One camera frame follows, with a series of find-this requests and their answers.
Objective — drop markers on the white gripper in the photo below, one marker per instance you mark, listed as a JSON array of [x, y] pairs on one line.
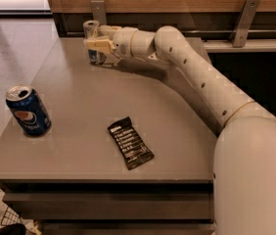
[[124, 39]]

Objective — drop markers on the silver blue redbull can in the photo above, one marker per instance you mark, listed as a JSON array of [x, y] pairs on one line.
[[93, 54]]

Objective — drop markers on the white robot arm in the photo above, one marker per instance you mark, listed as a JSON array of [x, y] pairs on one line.
[[244, 164]]

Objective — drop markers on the blue pepsi can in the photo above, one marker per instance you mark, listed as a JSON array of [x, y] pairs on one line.
[[28, 109]]

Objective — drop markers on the black snack bar wrapper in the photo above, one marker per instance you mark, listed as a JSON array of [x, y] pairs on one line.
[[130, 144]]

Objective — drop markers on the grey upper drawer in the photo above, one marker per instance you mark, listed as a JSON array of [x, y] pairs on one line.
[[111, 206]]

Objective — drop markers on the grey drawer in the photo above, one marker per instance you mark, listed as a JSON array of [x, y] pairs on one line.
[[127, 228], [111, 206]]

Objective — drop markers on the grey lower drawer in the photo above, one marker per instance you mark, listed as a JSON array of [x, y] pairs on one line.
[[127, 228]]

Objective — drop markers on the left metal bracket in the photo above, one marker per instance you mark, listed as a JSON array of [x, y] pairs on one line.
[[98, 10]]

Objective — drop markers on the metal bracket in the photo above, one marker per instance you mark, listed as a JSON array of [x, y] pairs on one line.
[[240, 33], [98, 10]]

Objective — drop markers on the horizontal metal rail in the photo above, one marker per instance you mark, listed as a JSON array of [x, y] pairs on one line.
[[226, 34]]

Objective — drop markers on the right metal bracket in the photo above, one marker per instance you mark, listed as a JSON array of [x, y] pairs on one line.
[[240, 33]]

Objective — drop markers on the black wire basket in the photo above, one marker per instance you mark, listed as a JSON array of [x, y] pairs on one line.
[[10, 217]]

